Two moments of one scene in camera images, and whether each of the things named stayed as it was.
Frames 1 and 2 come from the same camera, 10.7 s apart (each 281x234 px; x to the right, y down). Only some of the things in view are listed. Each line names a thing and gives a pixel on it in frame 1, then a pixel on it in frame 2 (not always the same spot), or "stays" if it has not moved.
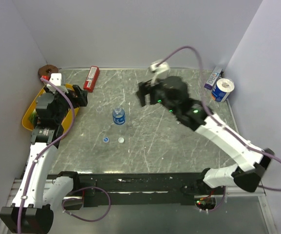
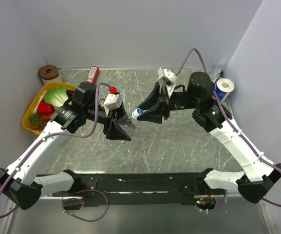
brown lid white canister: x=47 y=70 stays
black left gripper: x=81 y=95 -> x=115 y=132
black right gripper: x=146 y=88 -> x=155 y=115
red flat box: x=92 y=76 stays
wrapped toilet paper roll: x=221 y=89 stays
